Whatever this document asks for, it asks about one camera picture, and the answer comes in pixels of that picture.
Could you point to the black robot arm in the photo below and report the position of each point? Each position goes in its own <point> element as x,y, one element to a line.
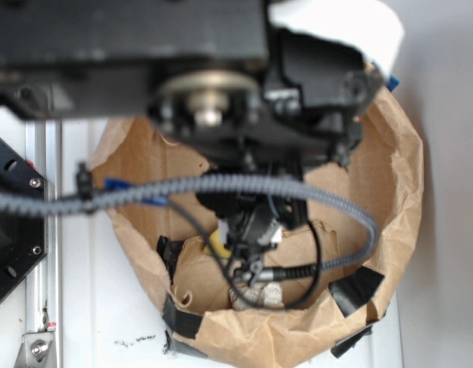
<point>265,90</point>

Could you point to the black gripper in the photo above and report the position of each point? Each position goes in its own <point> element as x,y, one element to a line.
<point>252,220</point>

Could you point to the brown paper bag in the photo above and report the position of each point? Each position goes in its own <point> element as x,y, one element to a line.
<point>385,177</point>

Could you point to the yellow green sponge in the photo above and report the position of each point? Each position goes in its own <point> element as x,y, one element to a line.
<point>218,248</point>

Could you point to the crumpled white paper ball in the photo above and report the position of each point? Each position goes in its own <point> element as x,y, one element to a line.
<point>266,294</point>

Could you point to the aluminium frame rail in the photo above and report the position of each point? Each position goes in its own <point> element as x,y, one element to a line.
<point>42,342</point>

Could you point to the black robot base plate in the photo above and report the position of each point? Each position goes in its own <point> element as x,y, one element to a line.
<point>22,240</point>

